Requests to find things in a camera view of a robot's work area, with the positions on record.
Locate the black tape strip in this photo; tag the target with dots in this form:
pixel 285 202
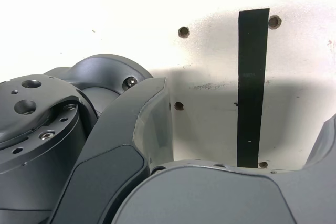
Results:
pixel 252 90

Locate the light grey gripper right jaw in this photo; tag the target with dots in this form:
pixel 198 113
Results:
pixel 223 197

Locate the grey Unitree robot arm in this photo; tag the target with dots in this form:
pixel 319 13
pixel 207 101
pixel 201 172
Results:
pixel 39 134

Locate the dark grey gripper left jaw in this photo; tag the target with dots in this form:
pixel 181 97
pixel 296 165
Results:
pixel 110 171

